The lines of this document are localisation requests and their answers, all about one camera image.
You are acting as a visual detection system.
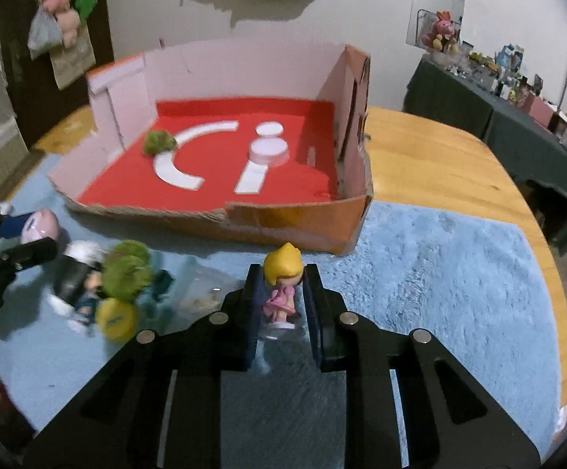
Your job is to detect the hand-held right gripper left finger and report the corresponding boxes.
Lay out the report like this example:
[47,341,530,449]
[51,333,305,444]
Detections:
[24,264,265,469]

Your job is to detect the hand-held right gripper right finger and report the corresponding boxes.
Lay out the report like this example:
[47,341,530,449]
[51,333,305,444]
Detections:
[304,264,543,469]

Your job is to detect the pink-headed figurine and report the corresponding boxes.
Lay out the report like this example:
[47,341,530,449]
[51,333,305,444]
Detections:
[18,208,61,246]

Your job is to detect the blonde figurine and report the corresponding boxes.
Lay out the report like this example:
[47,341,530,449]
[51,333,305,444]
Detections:
[262,242,306,330]

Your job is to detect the black-haired figurine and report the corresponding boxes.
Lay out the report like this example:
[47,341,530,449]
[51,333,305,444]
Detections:
[48,241,109,334]

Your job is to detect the white and red cardboard box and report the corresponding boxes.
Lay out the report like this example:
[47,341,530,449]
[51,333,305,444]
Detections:
[49,41,374,256]

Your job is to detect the clear plastic bag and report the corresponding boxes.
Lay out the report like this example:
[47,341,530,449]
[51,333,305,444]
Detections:
[165,258,246,334]

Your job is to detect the teal toy piece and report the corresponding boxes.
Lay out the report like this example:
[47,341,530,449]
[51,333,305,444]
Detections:
[147,270,175,306]

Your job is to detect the green pompom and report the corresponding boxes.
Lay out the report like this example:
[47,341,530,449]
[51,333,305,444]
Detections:
[109,240,151,265]
[102,260,156,302]
[143,130,178,158]

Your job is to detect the yellow ball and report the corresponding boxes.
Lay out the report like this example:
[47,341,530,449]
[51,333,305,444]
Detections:
[95,298,140,343]

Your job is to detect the blue fluffy mat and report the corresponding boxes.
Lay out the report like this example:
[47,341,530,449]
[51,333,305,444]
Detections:
[0,154,567,469]

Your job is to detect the white round lid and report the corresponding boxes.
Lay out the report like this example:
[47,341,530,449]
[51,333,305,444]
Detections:
[247,137,290,167]

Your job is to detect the beige paper bag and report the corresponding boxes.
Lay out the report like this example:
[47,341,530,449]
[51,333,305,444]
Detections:
[50,33,97,91]

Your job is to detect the grey plastic bag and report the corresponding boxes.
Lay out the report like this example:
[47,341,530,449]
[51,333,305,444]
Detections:
[27,9,65,60]

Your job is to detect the hanging pink plush toy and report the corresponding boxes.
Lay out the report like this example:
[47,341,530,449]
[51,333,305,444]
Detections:
[38,0,82,46]

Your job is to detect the hanging green plush toy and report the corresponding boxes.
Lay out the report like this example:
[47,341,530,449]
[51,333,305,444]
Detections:
[72,0,99,22]

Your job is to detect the dark cloth covered table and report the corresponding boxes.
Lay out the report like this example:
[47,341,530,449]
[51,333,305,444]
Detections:
[402,53,567,256]

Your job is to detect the pink box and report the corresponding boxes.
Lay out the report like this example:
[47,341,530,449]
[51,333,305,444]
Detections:
[522,95,558,131]

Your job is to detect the row of small items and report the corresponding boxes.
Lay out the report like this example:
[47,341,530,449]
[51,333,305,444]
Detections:
[452,41,567,108]

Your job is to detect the pink plush rabbit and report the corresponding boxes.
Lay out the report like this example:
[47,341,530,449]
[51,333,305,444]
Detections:
[421,10,461,54]

